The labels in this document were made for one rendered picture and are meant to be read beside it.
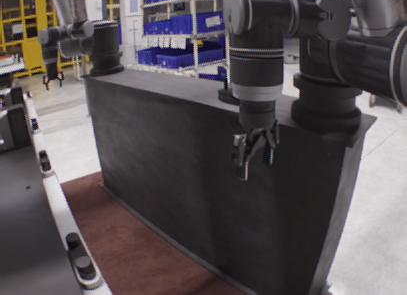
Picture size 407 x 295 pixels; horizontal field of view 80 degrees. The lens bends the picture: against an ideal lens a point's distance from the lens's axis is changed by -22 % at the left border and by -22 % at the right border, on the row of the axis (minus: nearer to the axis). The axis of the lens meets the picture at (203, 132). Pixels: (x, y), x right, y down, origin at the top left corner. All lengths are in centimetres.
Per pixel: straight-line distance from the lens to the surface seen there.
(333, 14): 62
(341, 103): 89
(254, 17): 53
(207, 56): 306
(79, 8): 185
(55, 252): 53
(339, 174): 89
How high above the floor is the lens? 121
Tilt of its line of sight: 22 degrees down
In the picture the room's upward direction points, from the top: 3 degrees counter-clockwise
